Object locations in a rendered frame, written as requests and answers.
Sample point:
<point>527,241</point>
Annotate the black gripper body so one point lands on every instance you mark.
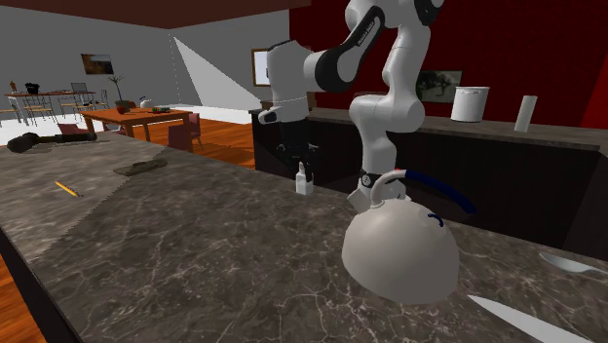
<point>294,135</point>

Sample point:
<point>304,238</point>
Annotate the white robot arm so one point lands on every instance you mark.
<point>380,118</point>

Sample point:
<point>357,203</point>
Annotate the small white bottle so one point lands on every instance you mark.
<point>304,185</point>

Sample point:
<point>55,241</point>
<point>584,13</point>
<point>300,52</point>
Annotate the red chair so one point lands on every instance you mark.
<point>183,133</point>

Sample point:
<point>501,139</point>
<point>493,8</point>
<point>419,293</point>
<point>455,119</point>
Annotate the flat dark olive object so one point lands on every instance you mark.
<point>140,167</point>

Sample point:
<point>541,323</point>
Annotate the wooden dining table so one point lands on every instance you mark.
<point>137,116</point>

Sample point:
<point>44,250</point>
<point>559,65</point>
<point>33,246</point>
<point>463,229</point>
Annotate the white canister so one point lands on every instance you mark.
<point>469,104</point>

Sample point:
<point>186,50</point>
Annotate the dark kitchen counter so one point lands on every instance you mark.
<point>498,156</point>

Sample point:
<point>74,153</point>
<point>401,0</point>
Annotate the white paper roll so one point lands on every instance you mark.
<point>525,114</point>

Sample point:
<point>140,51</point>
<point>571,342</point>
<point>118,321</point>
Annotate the yellow pencil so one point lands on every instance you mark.
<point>66,189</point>

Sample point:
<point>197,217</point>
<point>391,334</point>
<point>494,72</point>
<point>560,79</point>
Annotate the desk with metal chairs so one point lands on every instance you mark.
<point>42,97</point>

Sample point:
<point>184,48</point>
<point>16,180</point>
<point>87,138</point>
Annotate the long black object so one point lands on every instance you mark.
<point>28,141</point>

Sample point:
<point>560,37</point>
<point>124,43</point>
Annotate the silver knife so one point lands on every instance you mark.
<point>522,320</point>

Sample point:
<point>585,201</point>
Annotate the silver spoon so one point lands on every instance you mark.
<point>565,263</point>

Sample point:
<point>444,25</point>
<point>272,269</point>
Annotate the white framed wall picture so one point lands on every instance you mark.
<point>260,67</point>

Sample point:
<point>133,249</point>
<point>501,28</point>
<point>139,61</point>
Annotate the green wall picture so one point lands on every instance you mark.
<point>439,86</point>

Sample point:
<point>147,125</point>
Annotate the dark landscape wall picture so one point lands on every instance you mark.
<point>97,64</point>

